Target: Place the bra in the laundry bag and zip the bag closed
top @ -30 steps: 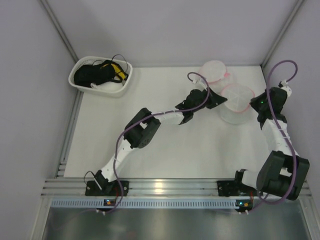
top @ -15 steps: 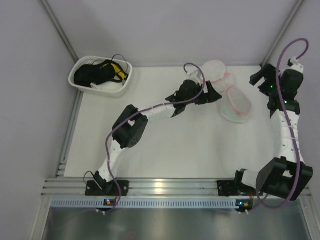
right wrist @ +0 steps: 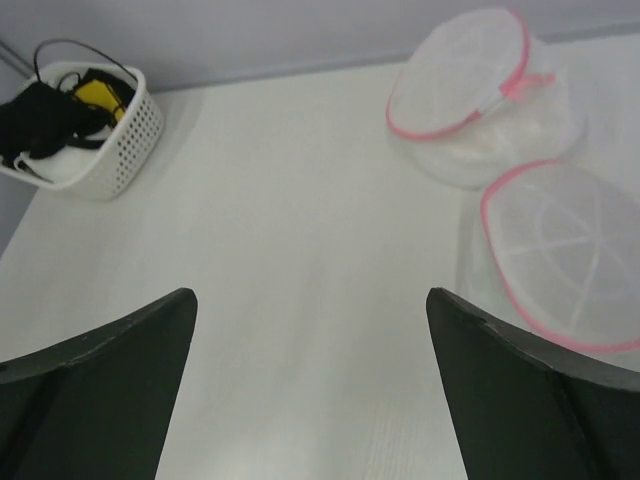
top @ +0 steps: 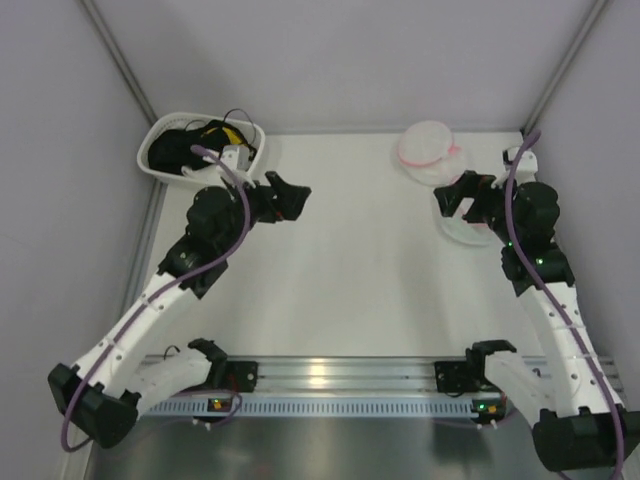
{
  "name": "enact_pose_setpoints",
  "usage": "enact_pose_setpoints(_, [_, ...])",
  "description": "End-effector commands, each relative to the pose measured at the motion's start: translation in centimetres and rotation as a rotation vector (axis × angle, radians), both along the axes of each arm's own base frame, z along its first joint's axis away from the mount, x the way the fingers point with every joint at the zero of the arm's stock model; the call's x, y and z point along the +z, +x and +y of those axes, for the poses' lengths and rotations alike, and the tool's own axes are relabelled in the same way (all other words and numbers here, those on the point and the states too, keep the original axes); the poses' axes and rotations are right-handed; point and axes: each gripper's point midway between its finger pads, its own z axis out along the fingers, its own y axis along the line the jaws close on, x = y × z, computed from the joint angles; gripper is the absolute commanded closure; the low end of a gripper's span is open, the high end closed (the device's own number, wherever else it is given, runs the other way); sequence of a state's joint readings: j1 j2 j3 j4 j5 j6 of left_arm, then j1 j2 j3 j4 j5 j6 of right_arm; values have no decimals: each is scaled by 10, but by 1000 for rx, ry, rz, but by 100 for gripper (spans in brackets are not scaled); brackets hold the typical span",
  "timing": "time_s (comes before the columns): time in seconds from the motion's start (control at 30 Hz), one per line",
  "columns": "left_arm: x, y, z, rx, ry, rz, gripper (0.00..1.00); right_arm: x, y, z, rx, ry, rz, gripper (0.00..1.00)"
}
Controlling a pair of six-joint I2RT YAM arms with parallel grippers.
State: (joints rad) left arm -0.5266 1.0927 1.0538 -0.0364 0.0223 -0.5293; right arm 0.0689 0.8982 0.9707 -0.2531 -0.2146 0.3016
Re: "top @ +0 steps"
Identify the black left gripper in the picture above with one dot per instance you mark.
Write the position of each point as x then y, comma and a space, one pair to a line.
273, 201

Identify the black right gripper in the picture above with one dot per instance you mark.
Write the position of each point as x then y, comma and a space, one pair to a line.
473, 198

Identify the white mesh laundry bag front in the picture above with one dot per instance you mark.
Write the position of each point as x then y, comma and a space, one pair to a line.
458, 230

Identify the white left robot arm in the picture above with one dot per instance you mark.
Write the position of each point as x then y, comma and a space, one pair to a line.
106, 391

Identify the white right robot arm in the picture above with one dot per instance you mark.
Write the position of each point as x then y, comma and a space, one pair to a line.
577, 421

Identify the white plastic laundry basket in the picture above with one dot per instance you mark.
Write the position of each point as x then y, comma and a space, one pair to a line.
208, 176

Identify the yellow black garment in basket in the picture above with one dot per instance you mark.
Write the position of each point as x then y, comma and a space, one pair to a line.
221, 135

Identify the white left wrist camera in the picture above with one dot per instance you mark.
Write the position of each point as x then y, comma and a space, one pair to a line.
236, 157

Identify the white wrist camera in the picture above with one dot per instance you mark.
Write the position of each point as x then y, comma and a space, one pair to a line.
236, 157
527, 167

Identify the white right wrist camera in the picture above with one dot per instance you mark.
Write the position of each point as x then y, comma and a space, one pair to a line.
527, 167

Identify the aluminium corner post right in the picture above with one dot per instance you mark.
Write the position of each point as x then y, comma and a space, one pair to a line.
586, 28

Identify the aluminium corner post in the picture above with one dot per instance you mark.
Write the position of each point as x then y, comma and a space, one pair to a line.
107, 38
586, 28

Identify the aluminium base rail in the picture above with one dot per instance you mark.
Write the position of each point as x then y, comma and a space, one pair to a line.
291, 376

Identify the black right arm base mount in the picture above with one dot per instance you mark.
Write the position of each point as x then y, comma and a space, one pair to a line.
459, 377

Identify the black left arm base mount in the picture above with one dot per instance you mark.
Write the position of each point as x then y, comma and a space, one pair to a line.
234, 375

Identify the grey slotted cable duct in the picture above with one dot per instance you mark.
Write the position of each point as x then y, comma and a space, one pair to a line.
317, 407

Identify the aluminium corner post left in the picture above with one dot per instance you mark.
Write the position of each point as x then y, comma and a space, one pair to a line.
107, 38

